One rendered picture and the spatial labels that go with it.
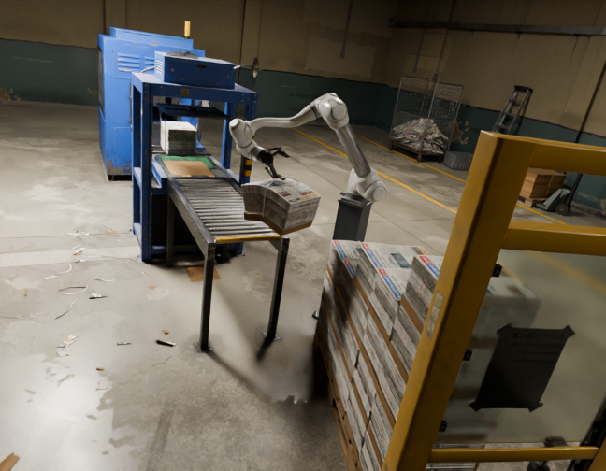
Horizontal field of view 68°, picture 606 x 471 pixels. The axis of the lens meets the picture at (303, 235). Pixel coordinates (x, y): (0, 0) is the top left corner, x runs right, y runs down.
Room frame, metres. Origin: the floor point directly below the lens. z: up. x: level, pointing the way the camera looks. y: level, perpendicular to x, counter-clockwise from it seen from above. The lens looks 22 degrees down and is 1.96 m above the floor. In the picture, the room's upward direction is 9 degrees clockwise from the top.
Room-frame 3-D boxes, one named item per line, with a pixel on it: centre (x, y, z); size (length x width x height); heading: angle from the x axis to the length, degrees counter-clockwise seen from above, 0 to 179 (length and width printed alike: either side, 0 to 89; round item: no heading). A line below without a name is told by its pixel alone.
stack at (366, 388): (2.23, -0.50, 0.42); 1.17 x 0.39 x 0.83; 12
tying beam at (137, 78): (4.08, 1.14, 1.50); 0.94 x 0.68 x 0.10; 119
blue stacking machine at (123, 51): (6.47, 2.42, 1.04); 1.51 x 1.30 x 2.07; 29
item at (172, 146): (4.58, 1.42, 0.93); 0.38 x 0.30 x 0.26; 29
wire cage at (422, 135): (10.59, -2.29, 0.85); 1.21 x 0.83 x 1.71; 29
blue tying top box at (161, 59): (4.08, 1.14, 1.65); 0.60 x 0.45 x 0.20; 119
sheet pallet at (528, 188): (8.24, -3.84, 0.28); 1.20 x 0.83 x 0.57; 29
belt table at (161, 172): (4.08, 1.14, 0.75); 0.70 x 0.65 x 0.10; 29
